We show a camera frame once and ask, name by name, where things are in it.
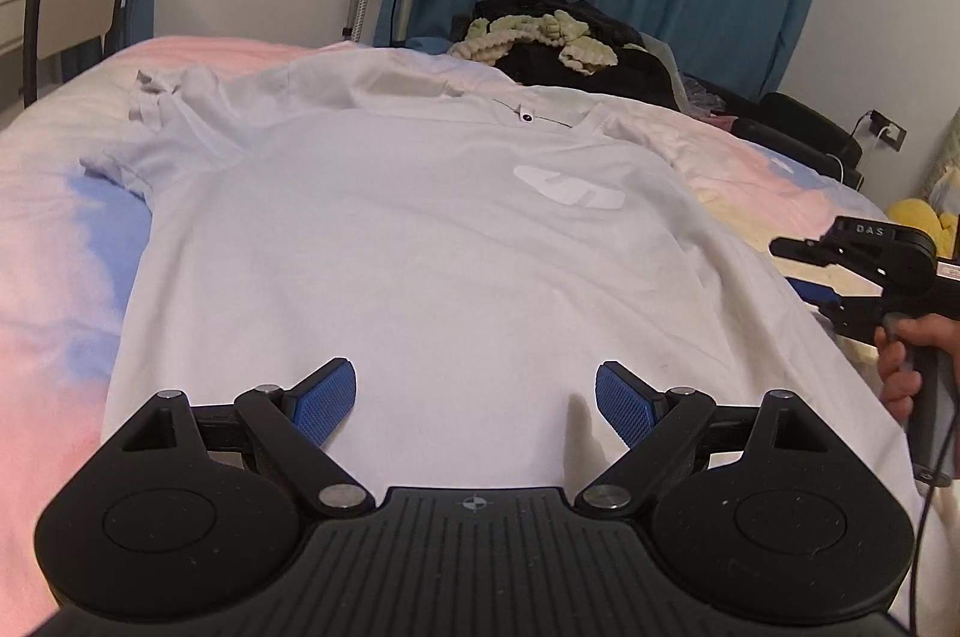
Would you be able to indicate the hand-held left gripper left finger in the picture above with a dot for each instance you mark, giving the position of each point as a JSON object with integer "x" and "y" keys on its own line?
{"x": 322, "y": 401}

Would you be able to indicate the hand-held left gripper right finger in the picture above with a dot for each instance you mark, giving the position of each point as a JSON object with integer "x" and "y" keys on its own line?
{"x": 626, "y": 401}

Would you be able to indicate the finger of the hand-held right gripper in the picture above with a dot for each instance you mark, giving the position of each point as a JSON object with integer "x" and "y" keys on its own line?
{"x": 814, "y": 292}
{"x": 799, "y": 248}

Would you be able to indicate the white t-shirt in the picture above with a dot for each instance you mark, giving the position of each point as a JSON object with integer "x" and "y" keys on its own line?
{"x": 450, "y": 247}

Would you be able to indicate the pile of dark clothes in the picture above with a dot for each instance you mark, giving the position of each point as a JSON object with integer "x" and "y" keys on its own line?
{"x": 645, "y": 75}

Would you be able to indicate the person's right hand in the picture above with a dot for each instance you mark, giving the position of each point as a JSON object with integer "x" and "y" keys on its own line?
{"x": 896, "y": 374}

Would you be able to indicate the yellow plush toy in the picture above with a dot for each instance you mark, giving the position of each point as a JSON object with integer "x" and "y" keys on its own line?
{"x": 919, "y": 221}

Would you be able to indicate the beige quilted headboard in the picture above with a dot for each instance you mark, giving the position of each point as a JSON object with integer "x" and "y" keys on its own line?
{"x": 949, "y": 142}

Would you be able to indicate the black sofa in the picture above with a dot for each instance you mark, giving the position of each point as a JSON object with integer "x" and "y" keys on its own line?
{"x": 802, "y": 120}

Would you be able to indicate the pink cloth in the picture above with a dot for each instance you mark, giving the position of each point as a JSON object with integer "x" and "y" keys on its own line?
{"x": 724, "y": 121}

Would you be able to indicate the clear plastic bag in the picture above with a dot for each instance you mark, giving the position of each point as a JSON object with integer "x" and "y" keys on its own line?
{"x": 701, "y": 96}

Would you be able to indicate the pastel tie-dye bedsheet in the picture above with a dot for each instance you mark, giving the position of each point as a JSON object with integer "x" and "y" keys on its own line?
{"x": 52, "y": 307}

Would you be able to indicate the cream green knitted scarf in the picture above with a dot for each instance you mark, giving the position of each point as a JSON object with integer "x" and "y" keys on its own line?
{"x": 517, "y": 33}

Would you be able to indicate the white desk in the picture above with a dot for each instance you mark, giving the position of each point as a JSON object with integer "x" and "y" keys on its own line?
{"x": 11, "y": 22}

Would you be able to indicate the wall socket with white charger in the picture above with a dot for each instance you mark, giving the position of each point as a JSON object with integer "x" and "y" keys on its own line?
{"x": 889, "y": 133}

